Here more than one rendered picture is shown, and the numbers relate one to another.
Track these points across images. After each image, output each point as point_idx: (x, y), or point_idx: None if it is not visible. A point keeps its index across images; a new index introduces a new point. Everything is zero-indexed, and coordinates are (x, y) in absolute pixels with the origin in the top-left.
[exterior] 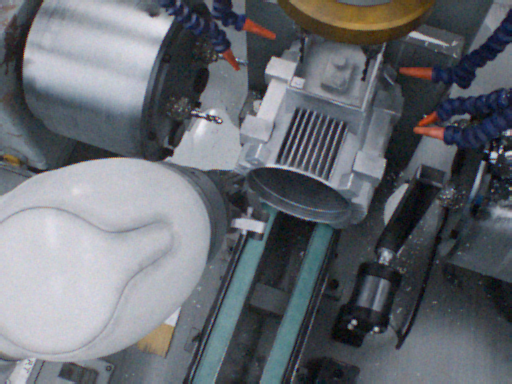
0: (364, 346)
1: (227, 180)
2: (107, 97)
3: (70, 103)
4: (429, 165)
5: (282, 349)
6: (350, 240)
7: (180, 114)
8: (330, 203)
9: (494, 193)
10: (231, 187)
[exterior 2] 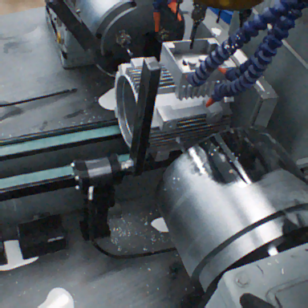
0: (88, 245)
1: (79, 16)
2: (98, 2)
3: (86, 0)
4: (156, 59)
5: (43, 175)
6: (147, 201)
7: (119, 38)
8: None
9: (199, 149)
10: (74, 12)
